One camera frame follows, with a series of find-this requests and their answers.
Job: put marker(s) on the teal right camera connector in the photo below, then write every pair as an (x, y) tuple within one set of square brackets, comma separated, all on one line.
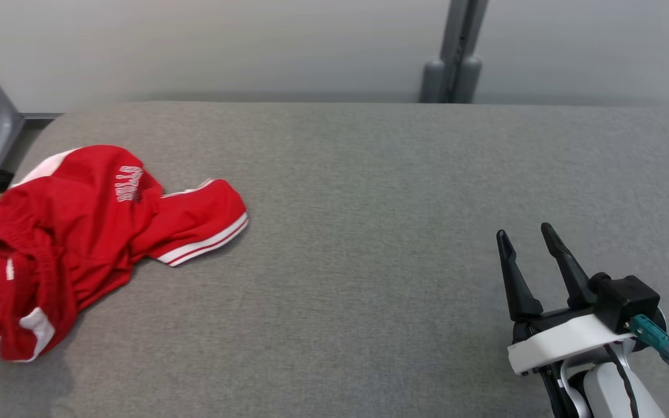
[(654, 337)]

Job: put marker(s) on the grey cylinder post foot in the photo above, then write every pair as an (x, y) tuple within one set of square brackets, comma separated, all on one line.
[(468, 81), (432, 81)]

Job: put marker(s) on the black frame foot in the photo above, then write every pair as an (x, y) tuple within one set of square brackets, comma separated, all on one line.
[(0, 181)]

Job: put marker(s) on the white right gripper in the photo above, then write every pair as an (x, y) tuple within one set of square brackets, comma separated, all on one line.
[(561, 342)]

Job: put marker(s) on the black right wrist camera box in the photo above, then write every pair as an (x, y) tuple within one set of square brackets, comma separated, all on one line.
[(630, 299)]

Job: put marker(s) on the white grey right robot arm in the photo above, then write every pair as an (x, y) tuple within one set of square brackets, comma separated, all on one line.
[(607, 395)]

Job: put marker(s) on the red basketball shorts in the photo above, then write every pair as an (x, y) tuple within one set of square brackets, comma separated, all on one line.
[(79, 232)]

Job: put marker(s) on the grey vertical wall post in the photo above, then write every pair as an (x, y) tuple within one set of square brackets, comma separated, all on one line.
[(455, 29)]

